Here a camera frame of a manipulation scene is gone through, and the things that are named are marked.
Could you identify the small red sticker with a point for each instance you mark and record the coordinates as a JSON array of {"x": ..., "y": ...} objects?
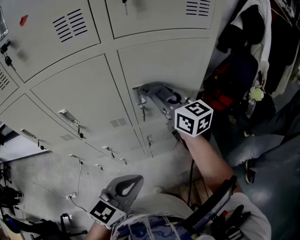
[{"x": 23, "y": 20}]

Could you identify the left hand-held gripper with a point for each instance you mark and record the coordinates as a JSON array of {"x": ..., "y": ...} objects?
[{"x": 105, "y": 214}]

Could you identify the black chest harness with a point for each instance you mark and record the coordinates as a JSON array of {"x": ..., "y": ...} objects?
[{"x": 239, "y": 215}]

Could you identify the grey metal locker bank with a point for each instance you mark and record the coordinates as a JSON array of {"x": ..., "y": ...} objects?
[{"x": 77, "y": 86}]

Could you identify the white power strip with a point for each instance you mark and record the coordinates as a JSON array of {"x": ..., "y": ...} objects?
[{"x": 71, "y": 196}]

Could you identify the grey metal locker door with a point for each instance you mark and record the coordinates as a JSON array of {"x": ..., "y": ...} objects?
[{"x": 164, "y": 61}]

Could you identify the person's white shoe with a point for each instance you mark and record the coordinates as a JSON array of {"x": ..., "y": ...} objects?
[{"x": 159, "y": 189}]

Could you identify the black hanging garment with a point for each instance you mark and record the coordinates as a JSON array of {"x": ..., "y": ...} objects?
[{"x": 250, "y": 25}]

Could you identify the navy backpack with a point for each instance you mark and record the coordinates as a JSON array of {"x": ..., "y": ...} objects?
[{"x": 241, "y": 70}]

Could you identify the green plush toy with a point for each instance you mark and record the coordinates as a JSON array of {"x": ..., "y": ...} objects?
[{"x": 256, "y": 93}]

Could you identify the wooden slatted platform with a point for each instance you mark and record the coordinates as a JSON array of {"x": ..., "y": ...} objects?
[{"x": 200, "y": 187}]

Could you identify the beige hanging coat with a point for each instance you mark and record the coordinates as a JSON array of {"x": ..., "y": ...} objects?
[{"x": 286, "y": 82}]

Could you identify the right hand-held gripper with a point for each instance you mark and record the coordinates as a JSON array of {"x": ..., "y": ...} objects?
[{"x": 193, "y": 117}]

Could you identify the person's white printed t-shirt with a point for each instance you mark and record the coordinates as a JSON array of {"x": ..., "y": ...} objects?
[{"x": 161, "y": 204}]

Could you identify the black office chair base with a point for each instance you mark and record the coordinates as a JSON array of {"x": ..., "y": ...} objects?
[
  {"x": 5, "y": 173},
  {"x": 9, "y": 197}
]

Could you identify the person's right forearm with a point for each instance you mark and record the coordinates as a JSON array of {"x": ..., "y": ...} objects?
[{"x": 206, "y": 161}]

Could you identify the person's left forearm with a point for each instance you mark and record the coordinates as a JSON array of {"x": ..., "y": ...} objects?
[{"x": 98, "y": 233}]

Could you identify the black chest-mounted device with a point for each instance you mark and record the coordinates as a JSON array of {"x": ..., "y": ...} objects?
[{"x": 211, "y": 206}]

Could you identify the red and black bag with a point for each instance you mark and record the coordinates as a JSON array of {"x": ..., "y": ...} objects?
[{"x": 220, "y": 99}]

